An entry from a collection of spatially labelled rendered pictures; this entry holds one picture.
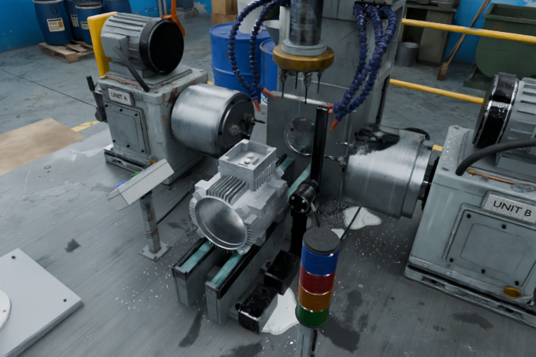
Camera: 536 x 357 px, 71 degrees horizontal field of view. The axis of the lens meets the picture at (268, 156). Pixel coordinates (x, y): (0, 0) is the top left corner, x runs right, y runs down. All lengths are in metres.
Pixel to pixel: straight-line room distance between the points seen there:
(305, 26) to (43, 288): 0.98
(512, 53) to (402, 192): 4.15
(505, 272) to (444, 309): 0.18
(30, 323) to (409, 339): 0.90
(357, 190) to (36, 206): 1.08
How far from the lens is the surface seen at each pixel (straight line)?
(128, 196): 1.00
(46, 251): 1.33
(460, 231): 1.04
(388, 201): 1.06
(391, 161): 1.03
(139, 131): 1.42
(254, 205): 0.90
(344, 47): 1.30
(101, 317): 1.10
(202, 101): 1.27
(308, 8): 1.08
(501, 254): 1.07
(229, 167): 0.94
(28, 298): 1.18
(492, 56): 5.10
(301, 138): 1.31
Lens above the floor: 1.65
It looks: 32 degrees down
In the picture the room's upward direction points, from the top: 1 degrees clockwise
